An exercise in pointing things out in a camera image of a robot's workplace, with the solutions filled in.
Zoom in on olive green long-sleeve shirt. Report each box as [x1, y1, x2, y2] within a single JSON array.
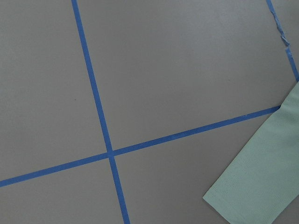
[[203, 86, 299, 224]]

